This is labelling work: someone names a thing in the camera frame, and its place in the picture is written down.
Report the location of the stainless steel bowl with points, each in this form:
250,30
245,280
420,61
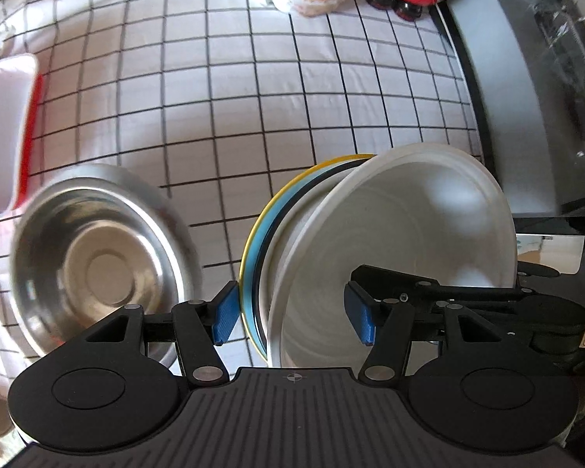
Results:
102,263

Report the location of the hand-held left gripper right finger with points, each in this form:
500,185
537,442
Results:
360,317

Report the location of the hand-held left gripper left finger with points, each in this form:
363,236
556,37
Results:
224,317

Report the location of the white computer case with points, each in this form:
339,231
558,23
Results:
516,107

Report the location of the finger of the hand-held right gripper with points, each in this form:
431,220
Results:
419,290

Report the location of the large white bowl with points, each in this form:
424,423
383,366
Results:
395,214

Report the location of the white checked tablecloth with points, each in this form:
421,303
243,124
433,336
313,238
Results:
224,107

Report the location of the white bowl with yellow rim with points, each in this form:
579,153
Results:
243,278

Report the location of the red baking dish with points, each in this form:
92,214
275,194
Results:
5,131

